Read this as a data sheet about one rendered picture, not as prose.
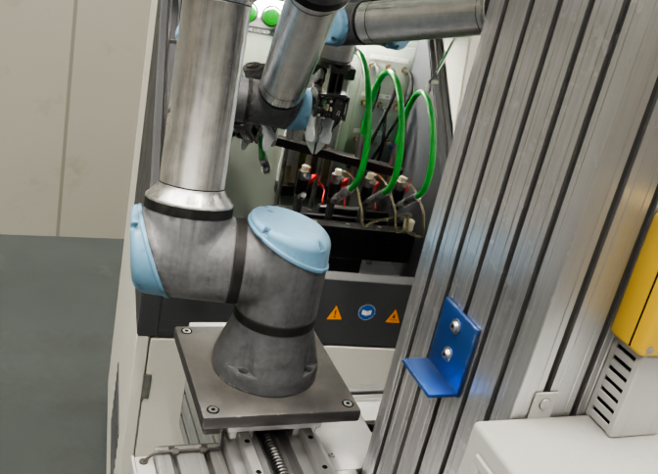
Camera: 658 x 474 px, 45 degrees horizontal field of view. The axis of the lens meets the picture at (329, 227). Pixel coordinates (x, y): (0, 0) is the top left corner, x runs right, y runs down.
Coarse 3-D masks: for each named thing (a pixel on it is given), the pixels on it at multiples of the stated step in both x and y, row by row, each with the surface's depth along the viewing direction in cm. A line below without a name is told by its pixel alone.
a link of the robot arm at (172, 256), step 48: (192, 0) 96; (240, 0) 96; (192, 48) 96; (240, 48) 99; (192, 96) 97; (192, 144) 98; (192, 192) 100; (144, 240) 99; (192, 240) 100; (144, 288) 102; (192, 288) 102
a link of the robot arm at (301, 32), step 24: (288, 0) 108; (312, 0) 103; (336, 0) 103; (288, 24) 111; (312, 24) 109; (288, 48) 115; (312, 48) 115; (264, 72) 125; (288, 72) 120; (312, 72) 124; (264, 96) 128; (288, 96) 126; (264, 120) 133; (288, 120) 133
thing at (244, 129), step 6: (234, 126) 148; (240, 126) 148; (246, 126) 147; (252, 126) 149; (258, 126) 153; (234, 132) 152; (240, 132) 150; (246, 132) 149; (252, 132) 151; (258, 132) 152; (240, 138) 153; (246, 138) 151; (252, 138) 151; (258, 138) 152
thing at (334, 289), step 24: (336, 288) 166; (360, 288) 168; (384, 288) 169; (408, 288) 171; (168, 312) 160; (192, 312) 161; (216, 312) 162; (384, 312) 172; (168, 336) 162; (336, 336) 172; (360, 336) 173; (384, 336) 175
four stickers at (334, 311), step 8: (328, 304) 168; (360, 304) 170; (328, 312) 169; (336, 312) 169; (344, 312) 169; (360, 312) 170; (368, 312) 171; (392, 312) 172; (400, 312) 173; (384, 320) 173; (392, 320) 173; (400, 320) 174
